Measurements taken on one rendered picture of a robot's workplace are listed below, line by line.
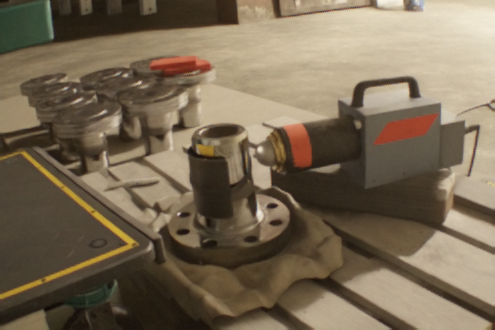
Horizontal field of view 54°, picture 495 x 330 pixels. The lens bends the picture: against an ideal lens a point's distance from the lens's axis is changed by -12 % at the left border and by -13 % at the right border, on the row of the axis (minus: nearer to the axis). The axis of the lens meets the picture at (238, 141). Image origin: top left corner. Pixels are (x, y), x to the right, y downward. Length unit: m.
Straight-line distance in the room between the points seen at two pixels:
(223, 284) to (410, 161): 0.50
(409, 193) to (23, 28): 0.87
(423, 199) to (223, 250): 0.45
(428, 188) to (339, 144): 0.23
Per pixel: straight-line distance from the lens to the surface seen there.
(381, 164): 1.18
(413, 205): 1.22
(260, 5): 5.62
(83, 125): 1.81
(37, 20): 0.72
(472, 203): 1.30
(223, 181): 1.06
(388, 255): 1.12
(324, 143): 1.13
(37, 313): 0.81
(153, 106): 1.91
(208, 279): 1.03
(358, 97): 1.17
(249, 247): 1.07
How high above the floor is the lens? 0.74
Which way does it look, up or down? 20 degrees down
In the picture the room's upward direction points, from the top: 5 degrees counter-clockwise
